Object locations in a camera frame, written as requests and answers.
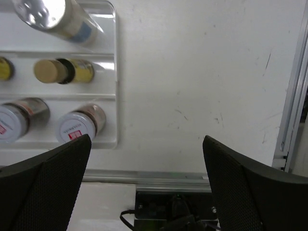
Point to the tall jar blue label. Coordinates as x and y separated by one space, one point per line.
65 19

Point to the white divided organizer tray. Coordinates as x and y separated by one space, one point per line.
23 46

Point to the small yellow bottle front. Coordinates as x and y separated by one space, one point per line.
63 71

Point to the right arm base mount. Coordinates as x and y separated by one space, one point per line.
172 211

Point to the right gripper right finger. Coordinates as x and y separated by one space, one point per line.
251 196

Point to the spice jar white lid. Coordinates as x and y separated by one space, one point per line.
19 117
88 119

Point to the right aluminium rail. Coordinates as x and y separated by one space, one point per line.
291 127

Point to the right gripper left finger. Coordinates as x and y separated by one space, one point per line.
39 194

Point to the small yellow bottle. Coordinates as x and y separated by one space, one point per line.
63 71
6 69

